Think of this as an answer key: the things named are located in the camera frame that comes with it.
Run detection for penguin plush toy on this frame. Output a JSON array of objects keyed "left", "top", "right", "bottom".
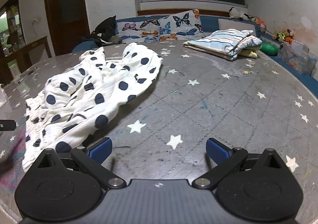
[{"left": 229, "top": 7, "right": 249, "bottom": 21}]

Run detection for black pen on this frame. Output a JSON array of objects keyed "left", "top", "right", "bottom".
[{"left": 17, "top": 67, "right": 37, "bottom": 84}]

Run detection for butterfly print pillow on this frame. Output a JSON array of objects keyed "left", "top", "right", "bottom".
[{"left": 115, "top": 9, "right": 205, "bottom": 44}]

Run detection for brown wooden door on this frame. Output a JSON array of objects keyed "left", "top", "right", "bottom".
[{"left": 44, "top": 0, "right": 89, "bottom": 56}]

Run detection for clear plastic toy box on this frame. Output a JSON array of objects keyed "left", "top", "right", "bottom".
[{"left": 279, "top": 41, "right": 317, "bottom": 75}]

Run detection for striped folded blanket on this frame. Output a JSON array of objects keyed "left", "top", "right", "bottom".
[{"left": 183, "top": 29, "right": 262, "bottom": 61}]

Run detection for black bag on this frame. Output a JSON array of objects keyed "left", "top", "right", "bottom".
[{"left": 82, "top": 15, "right": 122, "bottom": 47}]

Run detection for wooden side table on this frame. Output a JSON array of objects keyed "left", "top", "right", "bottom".
[{"left": 0, "top": 36, "right": 52, "bottom": 85}]

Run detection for green round toy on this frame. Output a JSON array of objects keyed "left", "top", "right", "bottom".
[{"left": 260, "top": 43, "right": 278, "bottom": 56}]

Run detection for orange plush toys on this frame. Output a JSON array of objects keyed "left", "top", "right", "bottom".
[{"left": 272, "top": 29, "right": 294, "bottom": 44}]

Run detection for white navy polka dot garment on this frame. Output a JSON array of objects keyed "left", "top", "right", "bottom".
[{"left": 22, "top": 43, "right": 163, "bottom": 171}]

